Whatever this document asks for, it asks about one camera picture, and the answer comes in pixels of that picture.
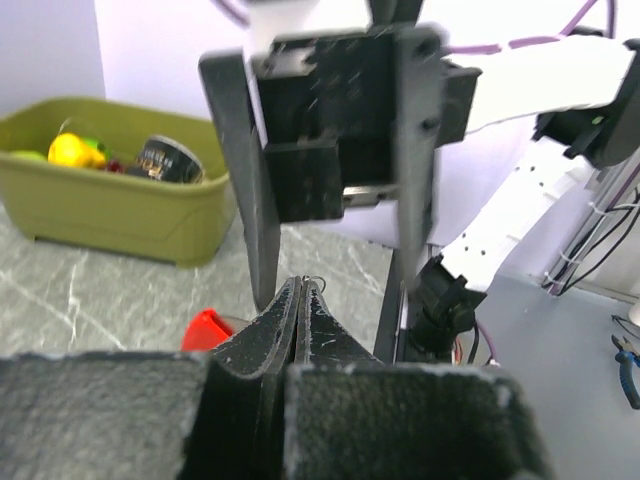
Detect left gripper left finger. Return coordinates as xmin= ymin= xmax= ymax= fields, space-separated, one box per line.
xmin=1 ymin=278 xmax=300 ymax=479

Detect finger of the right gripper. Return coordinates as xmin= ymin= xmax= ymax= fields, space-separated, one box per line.
xmin=198 ymin=50 xmax=281 ymax=311
xmin=393 ymin=25 xmax=445 ymax=292

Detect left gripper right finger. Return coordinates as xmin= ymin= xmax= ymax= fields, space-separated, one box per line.
xmin=283 ymin=281 xmax=553 ymax=479

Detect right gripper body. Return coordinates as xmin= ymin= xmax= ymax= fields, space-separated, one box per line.
xmin=251 ymin=31 xmax=481 ymax=223

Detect red and silver key organizer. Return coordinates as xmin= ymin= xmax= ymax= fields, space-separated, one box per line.
xmin=179 ymin=273 xmax=329 ymax=354

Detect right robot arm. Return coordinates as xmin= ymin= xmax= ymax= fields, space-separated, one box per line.
xmin=199 ymin=24 xmax=639 ymax=361

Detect black labelled cup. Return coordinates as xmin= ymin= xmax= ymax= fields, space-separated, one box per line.
xmin=124 ymin=135 xmax=205 ymax=184

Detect dark red grapes toy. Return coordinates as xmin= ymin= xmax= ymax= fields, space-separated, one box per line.
xmin=104 ymin=159 xmax=126 ymax=174

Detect green watermelon toy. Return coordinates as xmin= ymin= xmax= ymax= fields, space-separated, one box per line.
xmin=82 ymin=137 xmax=113 ymax=160

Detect yellow pear toy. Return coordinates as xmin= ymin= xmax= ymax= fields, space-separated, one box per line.
xmin=47 ymin=132 xmax=108 ymax=169

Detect olive green plastic bin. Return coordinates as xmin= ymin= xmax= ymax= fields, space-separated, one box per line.
xmin=1 ymin=97 xmax=237 ymax=267

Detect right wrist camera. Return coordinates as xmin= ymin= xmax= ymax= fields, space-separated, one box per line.
xmin=243 ymin=0 xmax=371 ymax=64

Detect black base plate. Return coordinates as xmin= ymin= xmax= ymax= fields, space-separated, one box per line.
xmin=373 ymin=250 xmax=409 ymax=364

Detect blue handled pliers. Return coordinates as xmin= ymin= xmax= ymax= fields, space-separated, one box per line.
xmin=611 ymin=335 xmax=640 ymax=410

